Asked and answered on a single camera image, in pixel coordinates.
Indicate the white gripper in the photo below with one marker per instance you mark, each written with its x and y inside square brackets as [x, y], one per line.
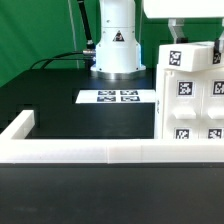
[178, 9]

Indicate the white cabinet top block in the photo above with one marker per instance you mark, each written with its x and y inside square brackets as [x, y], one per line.
[190, 57]

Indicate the white cabinet door panel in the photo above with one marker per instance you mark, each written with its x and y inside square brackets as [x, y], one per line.
[212, 124]

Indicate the white cabinet body box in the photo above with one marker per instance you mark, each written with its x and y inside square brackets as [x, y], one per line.
[160, 92]

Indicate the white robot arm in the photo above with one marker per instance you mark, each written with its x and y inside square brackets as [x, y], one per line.
[118, 54]

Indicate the white base tag plate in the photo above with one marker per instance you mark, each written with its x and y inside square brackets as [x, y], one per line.
[115, 96]

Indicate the white U-shaped obstacle wall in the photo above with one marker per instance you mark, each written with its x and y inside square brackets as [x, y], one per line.
[16, 148]

